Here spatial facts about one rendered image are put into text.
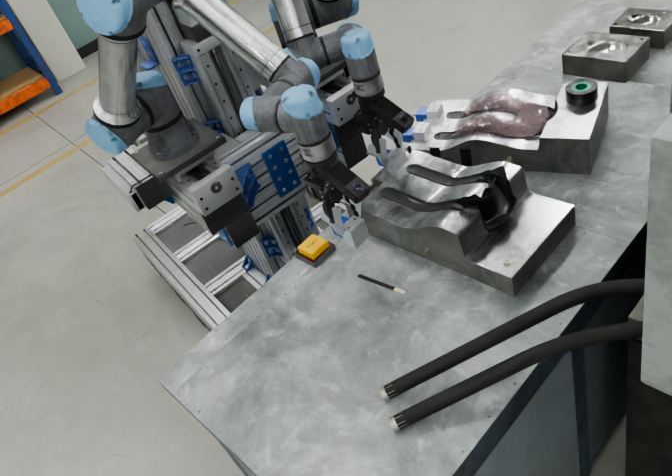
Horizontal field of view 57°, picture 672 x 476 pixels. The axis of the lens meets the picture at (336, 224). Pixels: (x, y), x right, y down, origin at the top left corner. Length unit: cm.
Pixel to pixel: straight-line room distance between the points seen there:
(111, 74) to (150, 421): 151
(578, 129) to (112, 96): 114
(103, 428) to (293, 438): 153
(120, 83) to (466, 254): 89
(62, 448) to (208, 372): 139
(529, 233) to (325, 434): 62
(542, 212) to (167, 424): 168
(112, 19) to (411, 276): 86
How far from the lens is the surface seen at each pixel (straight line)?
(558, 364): 146
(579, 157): 166
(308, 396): 135
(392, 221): 152
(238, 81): 198
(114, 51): 149
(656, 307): 81
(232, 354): 150
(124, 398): 278
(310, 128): 127
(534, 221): 148
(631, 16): 229
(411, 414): 122
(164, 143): 180
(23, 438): 297
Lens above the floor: 185
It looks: 38 degrees down
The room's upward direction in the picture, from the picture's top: 21 degrees counter-clockwise
